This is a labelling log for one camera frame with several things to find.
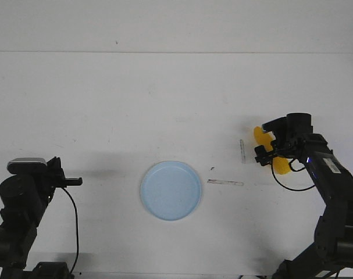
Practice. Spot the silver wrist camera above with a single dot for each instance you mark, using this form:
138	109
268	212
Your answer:
27	165

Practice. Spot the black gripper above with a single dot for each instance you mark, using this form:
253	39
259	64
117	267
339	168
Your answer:
288	134
51	177

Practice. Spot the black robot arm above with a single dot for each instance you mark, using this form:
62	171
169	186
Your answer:
332	247
25	196

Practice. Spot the horizontal tape strip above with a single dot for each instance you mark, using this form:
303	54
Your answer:
225	182

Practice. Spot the light blue round plate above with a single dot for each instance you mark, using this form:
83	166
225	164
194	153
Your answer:
171	190

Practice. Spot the vertical tape strip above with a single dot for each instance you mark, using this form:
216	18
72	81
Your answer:
242	151

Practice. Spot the yellow corn cob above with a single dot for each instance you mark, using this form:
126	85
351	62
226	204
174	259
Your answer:
280	165

